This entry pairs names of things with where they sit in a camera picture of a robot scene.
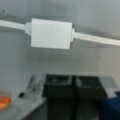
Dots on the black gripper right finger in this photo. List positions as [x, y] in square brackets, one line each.
[90, 95]

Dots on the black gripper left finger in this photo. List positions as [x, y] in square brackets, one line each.
[60, 96]

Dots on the orange small object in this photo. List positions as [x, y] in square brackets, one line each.
[4, 102]

